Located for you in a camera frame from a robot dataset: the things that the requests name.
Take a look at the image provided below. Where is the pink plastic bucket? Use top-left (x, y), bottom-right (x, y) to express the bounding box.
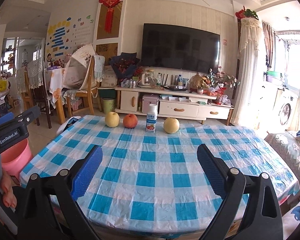
top-left (1, 139), bottom-right (33, 180)

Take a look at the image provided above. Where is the green trash bin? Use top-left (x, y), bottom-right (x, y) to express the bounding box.
top-left (102, 98), bottom-right (116, 114)

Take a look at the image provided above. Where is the person left hand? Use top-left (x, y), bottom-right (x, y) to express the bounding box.
top-left (0, 170), bottom-right (17, 208)

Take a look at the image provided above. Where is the pink sofa cushion with appliques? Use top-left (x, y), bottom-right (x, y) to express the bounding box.
top-left (282, 202), bottom-right (300, 239)

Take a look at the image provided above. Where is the yellow plastic bag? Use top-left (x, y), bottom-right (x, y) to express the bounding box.
top-left (0, 77), bottom-right (9, 93)

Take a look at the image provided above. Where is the dining table with cloth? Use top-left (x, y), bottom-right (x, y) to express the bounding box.
top-left (44, 68), bottom-right (65, 125)

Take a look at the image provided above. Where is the floral pillow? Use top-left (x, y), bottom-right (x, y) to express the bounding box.
top-left (265, 132), bottom-right (300, 195)

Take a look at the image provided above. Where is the blue checkered tablecloth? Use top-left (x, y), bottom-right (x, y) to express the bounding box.
top-left (20, 115), bottom-right (300, 237)

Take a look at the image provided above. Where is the red apple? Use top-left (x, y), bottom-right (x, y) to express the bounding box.
top-left (123, 114), bottom-right (138, 128)

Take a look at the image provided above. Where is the wooden chair with cover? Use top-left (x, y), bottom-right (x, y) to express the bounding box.
top-left (62, 44), bottom-right (105, 116)

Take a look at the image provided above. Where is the white yogurt bottle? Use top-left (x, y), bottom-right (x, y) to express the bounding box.
top-left (145, 104), bottom-right (158, 133)

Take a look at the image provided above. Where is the white TV cabinet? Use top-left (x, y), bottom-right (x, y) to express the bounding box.
top-left (115, 86), bottom-right (234, 125)

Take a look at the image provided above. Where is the white lace curtain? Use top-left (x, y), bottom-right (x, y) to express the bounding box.
top-left (231, 17), bottom-right (266, 128)

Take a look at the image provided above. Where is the washing machine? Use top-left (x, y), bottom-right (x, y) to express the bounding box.
top-left (273, 88), bottom-right (299, 130)

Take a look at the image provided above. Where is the pink storage box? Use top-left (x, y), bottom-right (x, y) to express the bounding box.
top-left (142, 94), bottom-right (159, 113)

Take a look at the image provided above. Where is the dark flower bouquet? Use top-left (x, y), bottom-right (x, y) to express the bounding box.
top-left (109, 52), bottom-right (140, 79)

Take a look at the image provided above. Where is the red Chinese knot decoration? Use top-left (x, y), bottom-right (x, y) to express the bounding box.
top-left (98, 0), bottom-right (122, 33)

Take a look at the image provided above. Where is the black television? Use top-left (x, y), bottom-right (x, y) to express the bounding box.
top-left (141, 23), bottom-right (221, 73)

